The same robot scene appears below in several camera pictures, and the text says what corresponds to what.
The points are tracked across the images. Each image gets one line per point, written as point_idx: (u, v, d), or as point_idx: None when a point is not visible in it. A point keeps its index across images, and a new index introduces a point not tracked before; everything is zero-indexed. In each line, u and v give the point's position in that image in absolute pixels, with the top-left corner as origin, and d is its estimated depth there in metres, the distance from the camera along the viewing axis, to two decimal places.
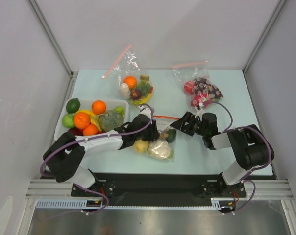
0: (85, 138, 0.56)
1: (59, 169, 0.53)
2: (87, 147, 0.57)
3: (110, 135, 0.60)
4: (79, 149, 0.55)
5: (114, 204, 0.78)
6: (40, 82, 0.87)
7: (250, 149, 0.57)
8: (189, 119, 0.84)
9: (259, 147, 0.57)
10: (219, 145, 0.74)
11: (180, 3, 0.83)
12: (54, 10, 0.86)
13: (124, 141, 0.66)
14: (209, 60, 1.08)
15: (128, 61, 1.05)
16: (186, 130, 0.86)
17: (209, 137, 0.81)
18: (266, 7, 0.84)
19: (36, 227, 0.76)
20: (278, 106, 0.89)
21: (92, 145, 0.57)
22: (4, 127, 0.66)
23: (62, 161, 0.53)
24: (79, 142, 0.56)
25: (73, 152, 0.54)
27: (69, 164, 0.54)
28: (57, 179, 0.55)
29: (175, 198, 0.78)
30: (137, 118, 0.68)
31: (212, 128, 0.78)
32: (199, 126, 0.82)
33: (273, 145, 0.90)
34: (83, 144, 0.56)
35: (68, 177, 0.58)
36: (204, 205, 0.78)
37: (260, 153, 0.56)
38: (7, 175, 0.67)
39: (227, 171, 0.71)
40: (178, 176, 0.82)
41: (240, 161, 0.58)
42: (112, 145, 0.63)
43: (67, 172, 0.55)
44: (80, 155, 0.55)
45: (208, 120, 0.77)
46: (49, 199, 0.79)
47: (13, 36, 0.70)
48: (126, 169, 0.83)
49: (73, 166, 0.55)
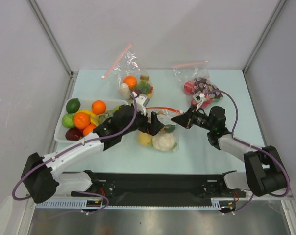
0: (52, 157, 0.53)
1: (33, 193, 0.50)
2: (56, 167, 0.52)
3: (84, 142, 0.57)
4: (46, 171, 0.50)
5: (114, 204, 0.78)
6: (40, 82, 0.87)
7: (264, 175, 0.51)
8: (192, 114, 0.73)
9: (276, 177, 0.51)
10: (227, 147, 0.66)
11: (180, 3, 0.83)
12: (54, 10, 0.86)
13: (107, 140, 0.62)
14: (209, 60, 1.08)
15: (128, 61, 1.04)
16: (189, 125, 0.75)
17: (215, 134, 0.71)
18: (266, 7, 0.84)
19: (36, 227, 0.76)
20: (277, 106, 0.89)
21: (62, 162, 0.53)
22: (4, 126, 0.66)
23: (33, 186, 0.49)
24: (46, 163, 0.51)
25: (40, 176, 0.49)
27: (40, 187, 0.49)
28: (35, 201, 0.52)
29: (176, 199, 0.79)
30: (118, 113, 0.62)
31: (220, 126, 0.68)
32: (204, 121, 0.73)
33: (273, 146, 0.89)
34: (50, 165, 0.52)
35: (50, 196, 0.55)
36: (204, 205, 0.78)
37: (274, 181, 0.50)
38: (6, 175, 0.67)
39: (231, 175, 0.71)
40: (181, 176, 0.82)
41: (252, 187, 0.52)
42: (92, 151, 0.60)
43: (43, 194, 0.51)
44: (49, 177, 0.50)
45: (217, 117, 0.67)
46: (49, 199, 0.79)
47: (13, 36, 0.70)
48: (126, 169, 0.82)
49: (48, 186, 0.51)
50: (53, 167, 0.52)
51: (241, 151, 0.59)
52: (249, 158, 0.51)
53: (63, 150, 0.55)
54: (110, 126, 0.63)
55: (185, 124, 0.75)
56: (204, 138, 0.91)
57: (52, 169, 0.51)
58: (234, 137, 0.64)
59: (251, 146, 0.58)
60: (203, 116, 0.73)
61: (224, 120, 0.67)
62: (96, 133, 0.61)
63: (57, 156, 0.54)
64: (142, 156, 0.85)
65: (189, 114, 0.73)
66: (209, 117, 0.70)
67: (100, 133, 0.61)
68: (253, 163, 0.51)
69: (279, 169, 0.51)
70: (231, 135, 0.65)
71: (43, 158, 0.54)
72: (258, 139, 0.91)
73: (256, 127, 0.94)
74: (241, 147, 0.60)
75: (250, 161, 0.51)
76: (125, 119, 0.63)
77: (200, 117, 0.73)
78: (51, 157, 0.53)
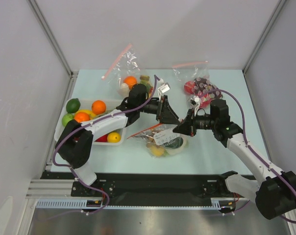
0: (90, 122, 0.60)
1: (73, 155, 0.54)
2: (94, 130, 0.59)
3: (113, 114, 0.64)
4: (87, 133, 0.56)
5: (114, 205, 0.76)
6: (40, 82, 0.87)
7: (277, 201, 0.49)
8: (192, 120, 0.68)
9: (288, 204, 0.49)
10: (239, 153, 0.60)
11: (180, 3, 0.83)
12: (55, 10, 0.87)
13: (129, 118, 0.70)
14: (209, 60, 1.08)
15: (128, 61, 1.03)
16: (193, 133, 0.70)
17: (222, 129, 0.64)
18: (266, 6, 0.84)
19: (37, 227, 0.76)
20: (278, 105, 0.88)
21: (98, 128, 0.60)
22: (4, 127, 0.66)
23: (75, 149, 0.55)
24: (85, 126, 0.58)
25: (82, 137, 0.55)
27: (81, 149, 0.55)
28: (74, 167, 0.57)
29: (175, 199, 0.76)
30: (132, 93, 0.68)
31: (224, 117, 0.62)
32: (207, 123, 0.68)
33: (274, 145, 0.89)
34: (89, 129, 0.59)
35: (84, 163, 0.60)
36: (204, 206, 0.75)
37: (283, 204, 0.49)
38: (7, 176, 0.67)
39: (232, 181, 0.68)
40: (185, 177, 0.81)
41: (263, 209, 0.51)
42: (118, 124, 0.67)
43: (82, 157, 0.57)
44: (89, 138, 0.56)
45: (218, 107, 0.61)
46: (49, 199, 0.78)
47: (13, 36, 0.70)
48: (127, 169, 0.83)
49: (86, 151, 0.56)
50: (92, 130, 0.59)
51: (257, 169, 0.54)
52: (268, 189, 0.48)
53: (98, 118, 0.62)
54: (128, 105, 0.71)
55: (190, 132, 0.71)
56: (204, 139, 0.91)
57: (91, 131, 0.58)
58: (248, 145, 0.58)
59: (270, 169, 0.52)
60: (203, 117, 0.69)
61: (227, 110, 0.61)
62: (119, 110, 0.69)
63: (94, 122, 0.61)
64: (144, 159, 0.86)
65: (189, 121, 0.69)
66: (212, 110, 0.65)
67: (123, 109, 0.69)
68: (272, 193, 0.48)
69: (293, 196, 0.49)
70: (243, 141, 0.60)
71: (81, 123, 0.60)
72: (257, 139, 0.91)
73: (255, 127, 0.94)
74: (257, 164, 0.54)
75: (268, 190, 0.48)
76: (139, 97, 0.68)
77: (201, 120, 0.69)
78: (89, 122, 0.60)
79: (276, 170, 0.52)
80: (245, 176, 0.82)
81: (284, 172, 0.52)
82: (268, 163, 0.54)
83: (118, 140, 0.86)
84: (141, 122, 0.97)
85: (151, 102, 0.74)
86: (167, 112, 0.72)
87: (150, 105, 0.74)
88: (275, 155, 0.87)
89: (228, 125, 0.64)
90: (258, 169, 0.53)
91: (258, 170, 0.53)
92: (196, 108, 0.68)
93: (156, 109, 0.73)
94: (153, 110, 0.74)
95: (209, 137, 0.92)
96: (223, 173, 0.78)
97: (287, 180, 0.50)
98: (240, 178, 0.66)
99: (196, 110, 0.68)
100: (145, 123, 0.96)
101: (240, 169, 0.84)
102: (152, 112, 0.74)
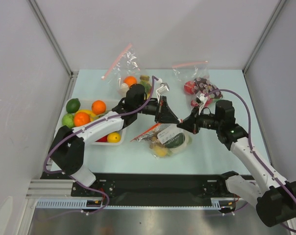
0: (82, 129, 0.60)
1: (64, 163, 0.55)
2: (86, 136, 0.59)
3: (108, 118, 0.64)
4: (77, 140, 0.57)
5: (114, 205, 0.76)
6: (40, 82, 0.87)
7: (279, 211, 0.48)
8: (195, 118, 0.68)
9: (290, 214, 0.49)
10: (241, 156, 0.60)
11: (180, 3, 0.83)
12: (54, 10, 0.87)
13: (126, 119, 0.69)
14: (209, 60, 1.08)
15: (128, 61, 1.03)
16: (196, 130, 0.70)
17: (226, 130, 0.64)
18: (266, 6, 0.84)
19: (37, 227, 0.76)
20: (278, 106, 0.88)
21: (90, 133, 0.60)
22: (4, 127, 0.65)
23: (66, 156, 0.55)
24: (77, 133, 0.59)
25: (73, 145, 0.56)
27: (72, 157, 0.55)
28: (67, 173, 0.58)
29: (174, 199, 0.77)
30: (130, 94, 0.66)
31: (230, 120, 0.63)
32: (211, 122, 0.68)
33: (274, 146, 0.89)
34: (81, 135, 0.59)
35: (78, 168, 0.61)
36: (204, 206, 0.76)
37: (285, 214, 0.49)
38: (7, 176, 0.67)
39: (232, 182, 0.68)
40: (185, 177, 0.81)
41: (263, 216, 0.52)
42: (113, 127, 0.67)
43: (74, 164, 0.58)
44: (81, 146, 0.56)
45: (224, 109, 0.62)
46: (49, 199, 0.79)
47: (14, 36, 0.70)
48: (127, 170, 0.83)
49: (77, 157, 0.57)
50: (84, 137, 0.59)
51: (261, 177, 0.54)
52: (271, 198, 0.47)
53: (90, 124, 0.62)
54: (125, 105, 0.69)
55: (192, 129, 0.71)
56: (204, 139, 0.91)
57: (83, 138, 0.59)
58: (253, 150, 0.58)
59: (274, 177, 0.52)
60: (208, 117, 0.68)
61: (233, 112, 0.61)
62: (115, 112, 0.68)
63: (86, 128, 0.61)
64: (144, 159, 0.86)
65: (192, 119, 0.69)
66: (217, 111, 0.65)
67: (119, 112, 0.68)
68: (274, 202, 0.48)
69: (295, 206, 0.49)
70: (248, 146, 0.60)
71: (72, 130, 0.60)
72: (257, 139, 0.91)
73: (255, 127, 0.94)
74: (260, 172, 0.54)
75: (271, 200, 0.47)
76: (137, 98, 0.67)
77: (205, 119, 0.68)
78: (81, 129, 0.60)
79: (280, 179, 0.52)
80: (245, 176, 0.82)
81: (288, 182, 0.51)
82: (273, 172, 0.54)
83: (118, 140, 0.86)
84: (141, 122, 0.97)
85: (150, 103, 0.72)
86: (167, 112, 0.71)
87: (148, 106, 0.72)
88: (275, 156, 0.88)
89: (233, 127, 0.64)
90: (262, 176, 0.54)
91: (262, 178, 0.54)
92: (200, 106, 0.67)
93: (154, 110, 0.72)
94: (151, 110, 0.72)
95: (209, 137, 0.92)
96: (222, 173, 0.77)
97: (291, 190, 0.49)
98: (240, 181, 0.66)
99: (200, 108, 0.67)
100: (145, 123, 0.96)
101: (240, 169, 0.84)
102: (150, 112, 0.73)
